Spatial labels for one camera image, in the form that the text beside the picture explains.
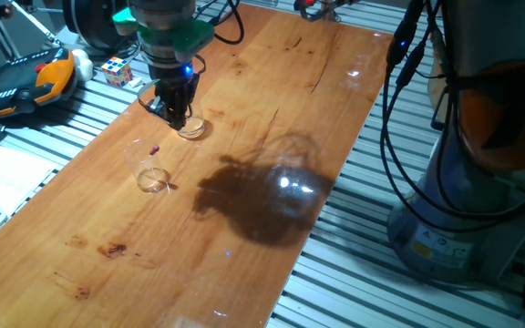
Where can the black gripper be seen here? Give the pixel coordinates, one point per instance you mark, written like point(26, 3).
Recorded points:
point(173, 82)

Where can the glass dropper red bulb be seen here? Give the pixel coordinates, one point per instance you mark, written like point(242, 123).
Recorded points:
point(154, 149)

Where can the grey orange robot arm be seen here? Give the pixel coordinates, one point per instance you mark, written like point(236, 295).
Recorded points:
point(472, 36)

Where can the clear glass beaker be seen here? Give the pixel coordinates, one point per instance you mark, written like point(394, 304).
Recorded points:
point(195, 127)
point(146, 175)

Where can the small white block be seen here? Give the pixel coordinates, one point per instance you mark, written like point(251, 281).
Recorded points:
point(135, 82)

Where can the Rubik's cube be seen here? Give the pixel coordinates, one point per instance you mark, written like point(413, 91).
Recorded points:
point(117, 72)

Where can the white rounded toy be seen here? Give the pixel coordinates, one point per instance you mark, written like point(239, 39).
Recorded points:
point(83, 66)

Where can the black filament spool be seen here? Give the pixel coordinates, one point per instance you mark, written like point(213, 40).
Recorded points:
point(94, 23)

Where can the orange black teach pendant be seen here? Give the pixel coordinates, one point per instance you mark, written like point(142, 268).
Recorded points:
point(21, 86)

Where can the wooden board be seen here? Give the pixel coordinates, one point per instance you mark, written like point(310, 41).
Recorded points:
point(198, 273)

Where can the white paper sheet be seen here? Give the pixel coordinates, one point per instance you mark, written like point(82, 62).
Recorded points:
point(7, 177)

